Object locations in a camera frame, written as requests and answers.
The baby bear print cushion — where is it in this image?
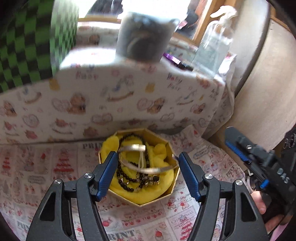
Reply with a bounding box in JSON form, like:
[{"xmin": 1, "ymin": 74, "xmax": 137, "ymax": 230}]
[{"xmin": 1, "ymin": 22, "xmax": 236, "ymax": 144}]

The christmas print bed sheet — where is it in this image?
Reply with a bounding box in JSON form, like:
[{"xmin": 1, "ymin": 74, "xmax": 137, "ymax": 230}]
[{"xmin": 1, "ymin": 126, "xmax": 245, "ymax": 240}]

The right hand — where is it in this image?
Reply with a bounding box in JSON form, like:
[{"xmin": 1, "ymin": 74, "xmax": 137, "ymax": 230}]
[{"xmin": 250, "ymin": 189, "xmax": 287, "ymax": 233}]

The black bead necklace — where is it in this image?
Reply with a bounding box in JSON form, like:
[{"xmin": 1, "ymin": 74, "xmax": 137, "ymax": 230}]
[{"xmin": 115, "ymin": 133, "xmax": 161, "ymax": 193}]

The clear plastic container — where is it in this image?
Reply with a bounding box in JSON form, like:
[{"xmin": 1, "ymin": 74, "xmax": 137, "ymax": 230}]
[{"xmin": 193, "ymin": 6, "xmax": 237, "ymax": 78}]

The green black checkered box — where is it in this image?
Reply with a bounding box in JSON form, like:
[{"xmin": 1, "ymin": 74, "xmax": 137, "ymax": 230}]
[{"xmin": 1, "ymin": 1, "xmax": 79, "ymax": 93}]

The yellow cloth lining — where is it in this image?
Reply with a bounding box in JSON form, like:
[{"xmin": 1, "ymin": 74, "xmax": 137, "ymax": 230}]
[{"xmin": 100, "ymin": 133, "xmax": 175, "ymax": 205}]

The dark grey mug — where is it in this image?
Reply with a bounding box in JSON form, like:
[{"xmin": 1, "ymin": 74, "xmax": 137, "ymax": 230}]
[{"xmin": 116, "ymin": 12, "xmax": 180, "ymax": 62}]

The octagonal cardboard box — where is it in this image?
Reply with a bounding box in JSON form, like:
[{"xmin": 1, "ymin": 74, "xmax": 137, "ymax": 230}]
[{"xmin": 98, "ymin": 128, "xmax": 180, "ymax": 206}]

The purple lighter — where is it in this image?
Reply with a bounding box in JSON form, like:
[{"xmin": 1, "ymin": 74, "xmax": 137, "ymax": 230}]
[{"xmin": 163, "ymin": 53, "xmax": 181, "ymax": 66}]

